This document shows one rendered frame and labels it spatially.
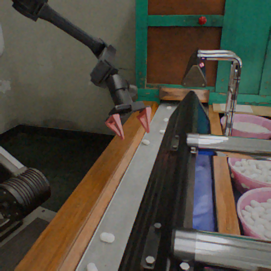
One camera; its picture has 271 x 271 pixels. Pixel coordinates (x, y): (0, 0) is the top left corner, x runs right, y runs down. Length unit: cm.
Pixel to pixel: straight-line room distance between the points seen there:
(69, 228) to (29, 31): 258
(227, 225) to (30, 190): 57
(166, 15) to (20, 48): 190
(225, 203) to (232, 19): 111
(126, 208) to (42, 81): 245
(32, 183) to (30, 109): 244
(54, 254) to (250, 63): 142
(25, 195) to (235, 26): 135
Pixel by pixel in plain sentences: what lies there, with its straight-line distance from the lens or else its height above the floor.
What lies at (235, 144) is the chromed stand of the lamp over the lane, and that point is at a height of 112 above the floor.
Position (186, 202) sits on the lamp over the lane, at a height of 111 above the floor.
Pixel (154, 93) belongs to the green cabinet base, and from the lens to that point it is 171.
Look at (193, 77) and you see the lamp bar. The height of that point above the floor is 107.
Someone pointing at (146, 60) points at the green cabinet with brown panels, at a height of 102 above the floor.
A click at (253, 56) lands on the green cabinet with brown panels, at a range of 169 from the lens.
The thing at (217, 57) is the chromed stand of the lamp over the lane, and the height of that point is 111.
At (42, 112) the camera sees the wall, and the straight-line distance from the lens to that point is 321.
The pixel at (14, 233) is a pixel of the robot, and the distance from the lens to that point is 119.
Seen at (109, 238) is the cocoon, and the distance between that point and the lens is 68.
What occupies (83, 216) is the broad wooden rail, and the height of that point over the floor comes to 76.
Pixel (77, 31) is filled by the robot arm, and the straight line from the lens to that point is 125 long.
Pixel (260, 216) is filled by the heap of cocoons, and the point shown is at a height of 72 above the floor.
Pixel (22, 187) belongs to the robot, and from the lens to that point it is 86.
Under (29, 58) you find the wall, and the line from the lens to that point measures 312.
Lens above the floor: 123
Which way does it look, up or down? 24 degrees down
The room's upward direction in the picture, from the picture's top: straight up
